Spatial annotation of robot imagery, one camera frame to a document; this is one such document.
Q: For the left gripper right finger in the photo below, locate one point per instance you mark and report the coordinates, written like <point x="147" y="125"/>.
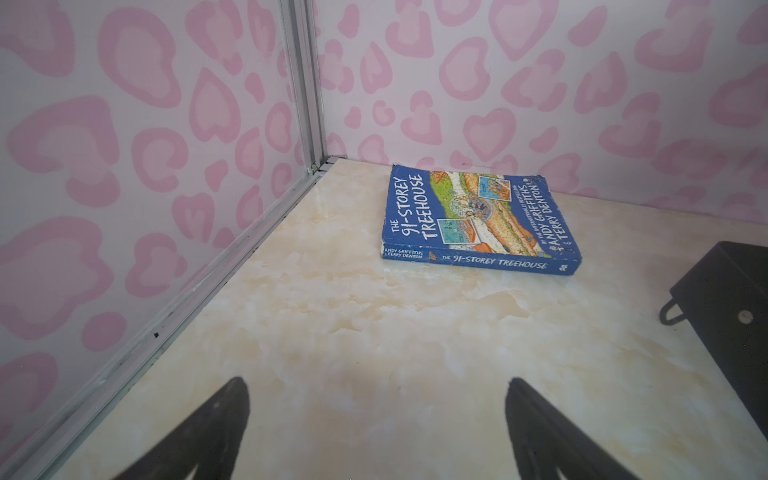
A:
<point x="547" y="445"/>

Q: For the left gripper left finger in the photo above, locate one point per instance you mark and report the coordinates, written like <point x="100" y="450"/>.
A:
<point x="203" y="446"/>

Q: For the blue treehouse book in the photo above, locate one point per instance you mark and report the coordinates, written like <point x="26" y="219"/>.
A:
<point x="476" y="220"/>

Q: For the black wire dish rack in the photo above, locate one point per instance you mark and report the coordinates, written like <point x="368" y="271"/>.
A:
<point x="724" y="297"/>

